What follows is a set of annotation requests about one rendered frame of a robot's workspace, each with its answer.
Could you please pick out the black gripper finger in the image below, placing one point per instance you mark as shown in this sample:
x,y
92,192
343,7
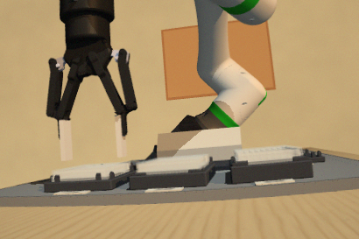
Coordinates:
x,y
122,57
66,103

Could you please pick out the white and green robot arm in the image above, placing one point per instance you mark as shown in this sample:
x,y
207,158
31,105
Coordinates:
x,y
239,93

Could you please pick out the beige button panel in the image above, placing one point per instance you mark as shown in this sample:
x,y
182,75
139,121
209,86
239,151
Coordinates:
x,y
217,143

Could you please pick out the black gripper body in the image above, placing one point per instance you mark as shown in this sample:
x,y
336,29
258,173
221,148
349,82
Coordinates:
x,y
86,34

